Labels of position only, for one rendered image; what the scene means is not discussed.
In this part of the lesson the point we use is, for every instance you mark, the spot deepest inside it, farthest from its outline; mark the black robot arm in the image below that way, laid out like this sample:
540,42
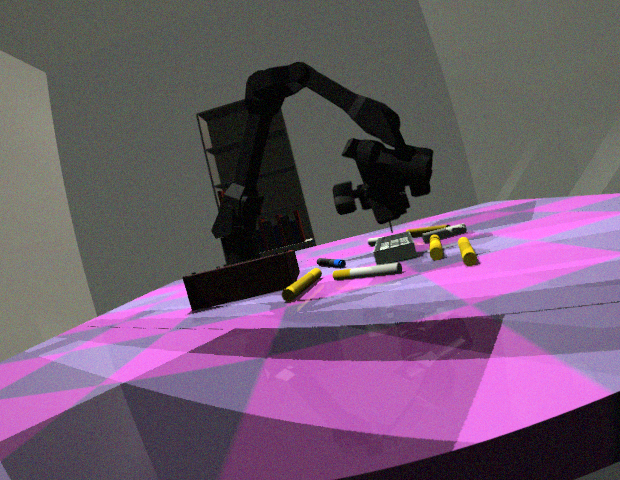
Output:
264,96

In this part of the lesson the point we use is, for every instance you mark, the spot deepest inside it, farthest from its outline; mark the grey keyboard with white letter keys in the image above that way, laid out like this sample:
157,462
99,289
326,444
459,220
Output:
394,248

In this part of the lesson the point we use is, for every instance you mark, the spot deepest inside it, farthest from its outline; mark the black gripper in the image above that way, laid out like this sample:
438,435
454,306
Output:
344,195

